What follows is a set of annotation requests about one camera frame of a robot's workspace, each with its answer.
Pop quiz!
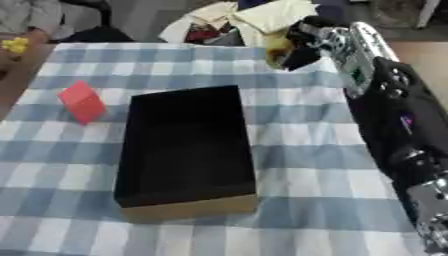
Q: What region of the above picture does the cardboard box with black inside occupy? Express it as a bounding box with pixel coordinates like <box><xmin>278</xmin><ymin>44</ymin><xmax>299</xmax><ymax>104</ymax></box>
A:
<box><xmin>112</xmin><ymin>85</ymin><xmax>259</xmax><ymax>222</ymax></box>

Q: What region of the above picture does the bag with cream cloths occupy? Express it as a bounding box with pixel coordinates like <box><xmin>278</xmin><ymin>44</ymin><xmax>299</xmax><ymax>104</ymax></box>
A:
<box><xmin>157</xmin><ymin>0</ymin><xmax>321</xmax><ymax>48</ymax></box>

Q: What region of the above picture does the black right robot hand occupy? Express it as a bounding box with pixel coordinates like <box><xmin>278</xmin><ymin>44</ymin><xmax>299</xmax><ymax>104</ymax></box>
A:
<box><xmin>278</xmin><ymin>15</ymin><xmax>338</xmax><ymax>72</ymax></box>

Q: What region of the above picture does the yellow object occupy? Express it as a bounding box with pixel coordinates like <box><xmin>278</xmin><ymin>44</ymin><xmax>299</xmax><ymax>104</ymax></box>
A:
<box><xmin>264</xmin><ymin>32</ymin><xmax>296</xmax><ymax>70</ymax></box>

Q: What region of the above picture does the yellow toy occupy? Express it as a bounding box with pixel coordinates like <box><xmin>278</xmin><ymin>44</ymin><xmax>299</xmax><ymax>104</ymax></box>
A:
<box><xmin>0</xmin><ymin>36</ymin><xmax>32</xmax><ymax>55</ymax></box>

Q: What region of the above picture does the person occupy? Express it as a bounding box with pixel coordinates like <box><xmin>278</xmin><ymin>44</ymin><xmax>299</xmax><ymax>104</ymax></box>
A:
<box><xmin>0</xmin><ymin>0</ymin><xmax>65</xmax><ymax>79</ymax></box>

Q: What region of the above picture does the red rectangular block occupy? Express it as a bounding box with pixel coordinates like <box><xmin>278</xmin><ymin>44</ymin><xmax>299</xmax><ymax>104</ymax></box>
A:
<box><xmin>56</xmin><ymin>80</ymin><xmax>109</xmax><ymax>126</ymax></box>

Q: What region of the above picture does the black chair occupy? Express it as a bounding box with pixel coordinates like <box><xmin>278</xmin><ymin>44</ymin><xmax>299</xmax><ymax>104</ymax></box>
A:
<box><xmin>56</xmin><ymin>0</ymin><xmax>137</xmax><ymax>44</ymax></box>

